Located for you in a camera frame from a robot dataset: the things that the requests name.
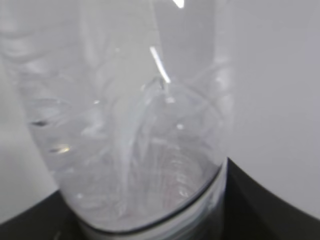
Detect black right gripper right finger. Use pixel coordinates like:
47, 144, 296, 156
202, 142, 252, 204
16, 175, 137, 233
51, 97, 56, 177
199, 156, 320, 240

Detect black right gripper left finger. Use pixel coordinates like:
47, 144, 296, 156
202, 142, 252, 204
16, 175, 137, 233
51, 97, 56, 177
0, 189, 86, 240

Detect clear water bottle red label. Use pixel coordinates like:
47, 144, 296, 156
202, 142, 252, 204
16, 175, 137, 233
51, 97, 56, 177
0, 0, 233, 240

